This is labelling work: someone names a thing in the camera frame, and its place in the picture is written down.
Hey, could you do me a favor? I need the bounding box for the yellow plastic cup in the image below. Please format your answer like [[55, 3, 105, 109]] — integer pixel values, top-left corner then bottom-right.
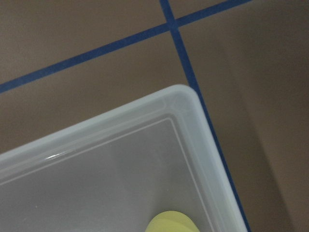
[[145, 211, 200, 232]]

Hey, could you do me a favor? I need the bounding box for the clear plastic bin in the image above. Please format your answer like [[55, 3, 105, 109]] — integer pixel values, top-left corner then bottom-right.
[[0, 85, 247, 232]]

